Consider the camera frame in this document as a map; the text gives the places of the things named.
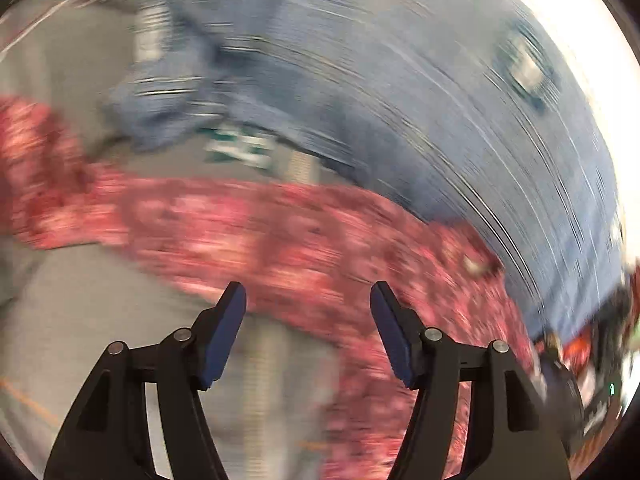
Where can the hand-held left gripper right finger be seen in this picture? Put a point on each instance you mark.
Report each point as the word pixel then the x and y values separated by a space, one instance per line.
pixel 392 340

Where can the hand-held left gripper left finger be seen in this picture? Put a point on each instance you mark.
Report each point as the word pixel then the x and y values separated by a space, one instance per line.
pixel 227 335

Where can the red floral small garment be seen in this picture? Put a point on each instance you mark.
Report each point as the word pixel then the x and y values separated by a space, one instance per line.
pixel 300 240

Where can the grey star-print blanket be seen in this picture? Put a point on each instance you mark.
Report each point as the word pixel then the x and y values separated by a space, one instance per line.
pixel 75 310

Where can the blue striped shirt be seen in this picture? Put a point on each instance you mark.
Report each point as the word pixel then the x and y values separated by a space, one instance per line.
pixel 400 85

